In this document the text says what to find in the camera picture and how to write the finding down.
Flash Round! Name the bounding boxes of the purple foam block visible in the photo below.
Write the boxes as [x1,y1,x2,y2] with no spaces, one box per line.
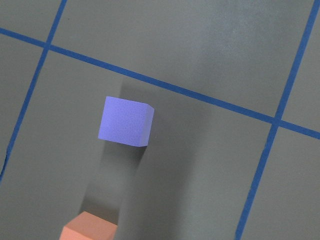
[98,96,155,147]

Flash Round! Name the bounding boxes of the orange foam block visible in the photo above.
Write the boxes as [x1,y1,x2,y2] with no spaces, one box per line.
[59,211,118,240]

